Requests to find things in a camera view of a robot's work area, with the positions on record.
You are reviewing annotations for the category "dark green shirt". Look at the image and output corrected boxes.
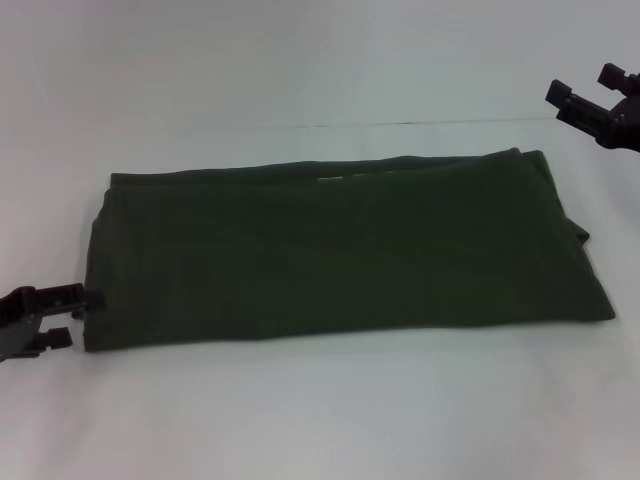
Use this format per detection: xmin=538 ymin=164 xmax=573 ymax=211
xmin=82 ymin=147 xmax=617 ymax=355

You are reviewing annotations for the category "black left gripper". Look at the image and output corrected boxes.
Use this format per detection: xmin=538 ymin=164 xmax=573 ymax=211
xmin=0 ymin=282 xmax=107 ymax=363

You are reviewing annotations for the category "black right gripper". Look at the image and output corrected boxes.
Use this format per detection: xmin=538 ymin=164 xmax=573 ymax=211
xmin=544 ymin=63 xmax=640 ymax=152

